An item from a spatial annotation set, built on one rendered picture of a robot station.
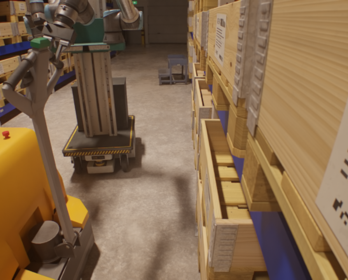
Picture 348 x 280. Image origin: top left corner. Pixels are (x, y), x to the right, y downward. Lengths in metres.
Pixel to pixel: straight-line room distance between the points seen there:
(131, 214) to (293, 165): 1.98
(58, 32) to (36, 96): 0.29
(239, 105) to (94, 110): 2.29
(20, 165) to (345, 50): 1.49
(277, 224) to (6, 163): 1.30
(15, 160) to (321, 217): 1.45
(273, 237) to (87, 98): 2.40
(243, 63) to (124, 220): 1.81
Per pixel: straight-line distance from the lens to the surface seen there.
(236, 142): 0.60
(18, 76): 0.96
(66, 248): 1.54
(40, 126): 1.16
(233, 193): 1.19
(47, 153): 1.21
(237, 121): 0.58
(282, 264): 0.48
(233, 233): 0.78
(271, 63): 0.37
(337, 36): 0.23
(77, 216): 1.78
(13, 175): 1.50
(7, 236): 1.43
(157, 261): 1.87
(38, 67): 1.06
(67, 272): 1.64
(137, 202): 2.32
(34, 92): 1.09
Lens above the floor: 1.48
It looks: 26 degrees down
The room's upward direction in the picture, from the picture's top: straight up
